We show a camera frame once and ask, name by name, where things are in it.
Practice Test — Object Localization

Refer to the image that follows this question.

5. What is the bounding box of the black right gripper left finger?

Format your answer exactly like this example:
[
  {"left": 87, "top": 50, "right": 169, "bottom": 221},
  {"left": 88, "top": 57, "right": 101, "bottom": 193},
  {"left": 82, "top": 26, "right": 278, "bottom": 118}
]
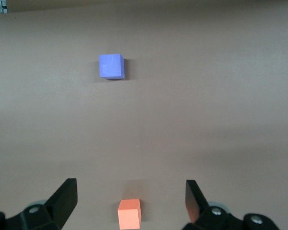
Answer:
[{"left": 0, "top": 178, "right": 78, "bottom": 230}]

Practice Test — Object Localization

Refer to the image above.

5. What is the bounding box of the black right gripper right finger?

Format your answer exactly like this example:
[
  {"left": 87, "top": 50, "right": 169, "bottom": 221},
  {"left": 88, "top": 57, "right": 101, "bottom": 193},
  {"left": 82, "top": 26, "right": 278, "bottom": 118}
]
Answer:
[{"left": 182, "top": 180, "right": 278, "bottom": 230}]

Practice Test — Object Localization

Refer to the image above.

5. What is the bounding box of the orange foam block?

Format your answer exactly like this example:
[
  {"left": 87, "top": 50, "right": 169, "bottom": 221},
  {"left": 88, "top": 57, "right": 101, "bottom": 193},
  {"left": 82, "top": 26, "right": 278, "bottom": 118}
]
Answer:
[{"left": 117, "top": 198, "right": 143, "bottom": 230}]

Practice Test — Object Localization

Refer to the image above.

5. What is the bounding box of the purple foam block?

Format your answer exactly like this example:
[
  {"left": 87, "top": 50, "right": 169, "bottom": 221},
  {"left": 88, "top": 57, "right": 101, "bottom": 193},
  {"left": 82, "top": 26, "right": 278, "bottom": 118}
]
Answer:
[{"left": 98, "top": 54, "right": 126, "bottom": 80}]

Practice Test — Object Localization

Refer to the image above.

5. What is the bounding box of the brown table cover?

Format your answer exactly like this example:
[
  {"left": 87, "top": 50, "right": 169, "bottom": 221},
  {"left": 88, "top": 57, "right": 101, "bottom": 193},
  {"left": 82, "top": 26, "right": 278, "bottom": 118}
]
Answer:
[{"left": 0, "top": 3, "right": 288, "bottom": 230}]

